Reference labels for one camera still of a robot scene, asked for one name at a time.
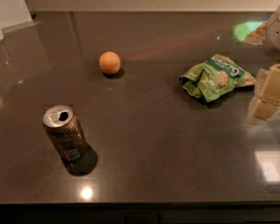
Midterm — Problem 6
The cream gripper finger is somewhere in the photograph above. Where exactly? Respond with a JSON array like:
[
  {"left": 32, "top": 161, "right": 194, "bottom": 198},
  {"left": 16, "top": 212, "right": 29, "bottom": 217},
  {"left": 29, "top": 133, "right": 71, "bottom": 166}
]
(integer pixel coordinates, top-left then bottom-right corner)
[{"left": 250, "top": 63, "right": 280, "bottom": 120}]

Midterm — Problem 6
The orange fruit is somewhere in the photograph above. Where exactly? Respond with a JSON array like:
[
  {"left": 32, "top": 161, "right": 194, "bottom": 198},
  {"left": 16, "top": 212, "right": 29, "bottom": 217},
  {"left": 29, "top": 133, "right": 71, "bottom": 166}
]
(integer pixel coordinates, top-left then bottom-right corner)
[{"left": 99, "top": 51, "right": 120, "bottom": 75}]

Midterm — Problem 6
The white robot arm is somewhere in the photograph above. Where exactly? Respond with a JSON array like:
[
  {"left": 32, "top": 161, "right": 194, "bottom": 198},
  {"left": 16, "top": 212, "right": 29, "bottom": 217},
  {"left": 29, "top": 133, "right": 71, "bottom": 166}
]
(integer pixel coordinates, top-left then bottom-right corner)
[{"left": 248, "top": 6, "right": 280, "bottom": 123}]

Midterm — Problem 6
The green snack bag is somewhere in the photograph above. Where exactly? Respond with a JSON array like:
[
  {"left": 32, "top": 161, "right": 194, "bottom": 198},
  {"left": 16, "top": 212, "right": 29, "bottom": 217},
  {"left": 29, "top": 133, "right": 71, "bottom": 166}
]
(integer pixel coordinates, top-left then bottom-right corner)
[{"left": 179, "top": 54, "right": 256, "bottom": 103}]

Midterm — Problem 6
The brown soda can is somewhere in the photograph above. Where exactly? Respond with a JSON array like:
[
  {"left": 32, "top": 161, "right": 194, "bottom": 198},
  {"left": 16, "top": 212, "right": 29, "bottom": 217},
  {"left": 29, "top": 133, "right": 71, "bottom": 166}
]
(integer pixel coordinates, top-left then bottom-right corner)
[{"left": 43, "top": 105, "right": 88, "bottom": 161}]

